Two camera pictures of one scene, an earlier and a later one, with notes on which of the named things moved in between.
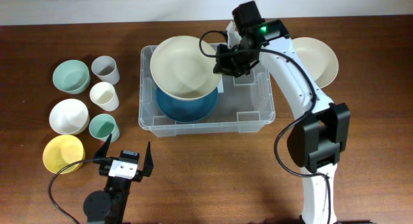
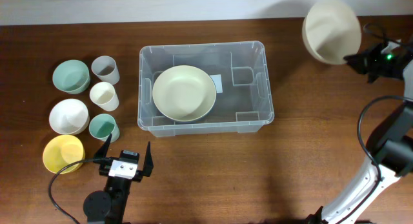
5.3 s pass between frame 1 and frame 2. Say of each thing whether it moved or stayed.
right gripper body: moved
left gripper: stayed
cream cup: stayed
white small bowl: stayed
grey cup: stayed
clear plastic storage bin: stayed
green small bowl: stayed
